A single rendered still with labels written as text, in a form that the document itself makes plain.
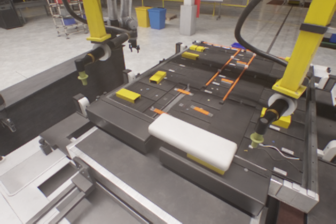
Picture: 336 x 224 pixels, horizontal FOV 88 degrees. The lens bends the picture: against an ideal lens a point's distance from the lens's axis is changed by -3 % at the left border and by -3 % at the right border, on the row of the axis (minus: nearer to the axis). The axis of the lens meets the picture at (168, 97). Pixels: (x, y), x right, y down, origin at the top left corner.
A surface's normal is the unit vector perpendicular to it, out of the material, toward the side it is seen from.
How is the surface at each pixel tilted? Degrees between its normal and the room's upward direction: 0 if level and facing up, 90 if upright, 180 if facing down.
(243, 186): 0
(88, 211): 0
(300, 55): 90
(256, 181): 0
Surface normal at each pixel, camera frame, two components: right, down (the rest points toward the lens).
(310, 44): -0.74, 0.38
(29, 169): 0.00, -0.82
